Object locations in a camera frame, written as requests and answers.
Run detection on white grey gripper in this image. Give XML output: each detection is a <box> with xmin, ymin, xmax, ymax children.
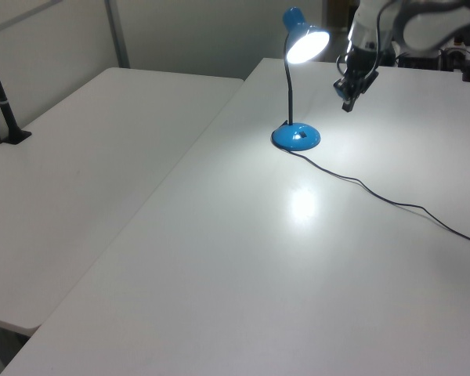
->
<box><xmin>333</xmin><ymin>49</ymin><xmax>379</xmax><ymax>114</ymax></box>

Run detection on blue gooseneck desk lamp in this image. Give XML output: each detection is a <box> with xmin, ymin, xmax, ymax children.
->
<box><xmin>271</xmin><ymin>6</ymin><xmax>332</xmax><ymax>153</ymax></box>

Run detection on dark equipment box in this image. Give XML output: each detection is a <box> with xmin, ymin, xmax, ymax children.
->
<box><xmin>393</xmin><ymin>46</ymin><xmax>465</xmax><ymax>74</ymax></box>

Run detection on brown background furniture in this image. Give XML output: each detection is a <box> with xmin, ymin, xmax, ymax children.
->
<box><xmin>323</xmin><ymin>0</ymin><xmax>357</xmax><ymax>31</ymax></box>

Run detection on white side table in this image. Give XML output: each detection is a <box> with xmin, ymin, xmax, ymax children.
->
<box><xmin>0</xmin><ymin>67</ymin><xmax>246</xmax><ymax>338</ymax></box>

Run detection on black clamp pole white band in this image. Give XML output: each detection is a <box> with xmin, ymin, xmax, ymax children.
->
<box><xmin>0</xmin><ymin>34</ymin><xmax>33</xmax><ymax>146</ymax></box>

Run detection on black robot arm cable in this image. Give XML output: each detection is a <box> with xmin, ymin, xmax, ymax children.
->
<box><xmin>335</xmin><ymin>0</ymin><xmax>395</xmax><ymax>78</ymax></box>

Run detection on thin black lamp power cable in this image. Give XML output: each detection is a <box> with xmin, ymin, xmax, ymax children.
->
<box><xmin>280</xmin><ymin>119</ymin><xmax>470</xmax><ymax>249</ymax></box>

